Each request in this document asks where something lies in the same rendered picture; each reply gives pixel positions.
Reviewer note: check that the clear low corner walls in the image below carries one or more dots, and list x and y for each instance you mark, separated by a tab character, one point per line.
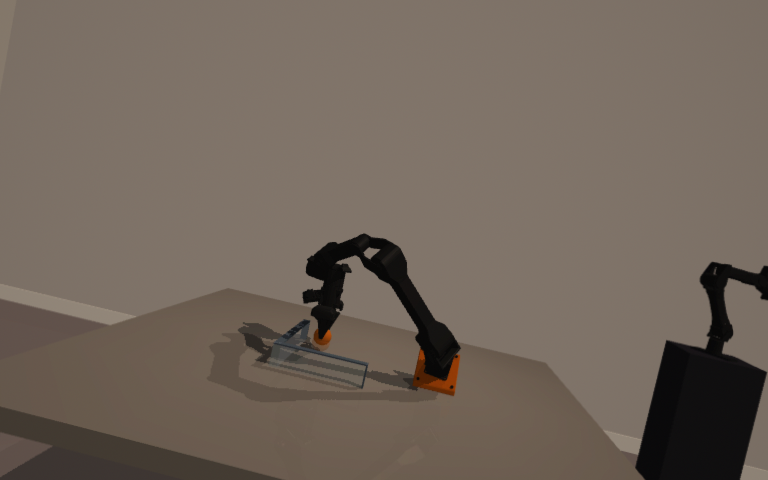
315	365

